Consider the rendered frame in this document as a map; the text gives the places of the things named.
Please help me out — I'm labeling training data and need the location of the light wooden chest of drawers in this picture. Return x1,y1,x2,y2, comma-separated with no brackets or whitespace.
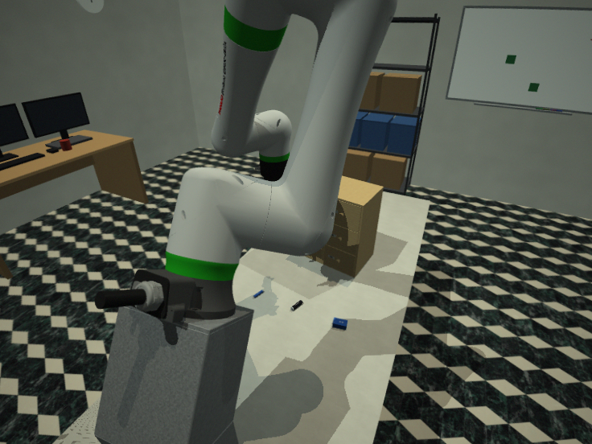
334,176,384,278

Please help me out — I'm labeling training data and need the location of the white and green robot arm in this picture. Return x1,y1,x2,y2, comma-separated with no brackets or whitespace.
95,0,397,323

